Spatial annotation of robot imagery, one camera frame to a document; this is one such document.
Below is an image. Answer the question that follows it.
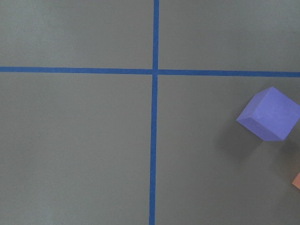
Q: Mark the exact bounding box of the orange foam block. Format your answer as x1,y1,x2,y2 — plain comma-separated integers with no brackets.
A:
292,173,300,189

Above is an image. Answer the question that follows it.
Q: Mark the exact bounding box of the purple foam block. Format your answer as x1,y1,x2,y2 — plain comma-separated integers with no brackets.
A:
236,87,300,141

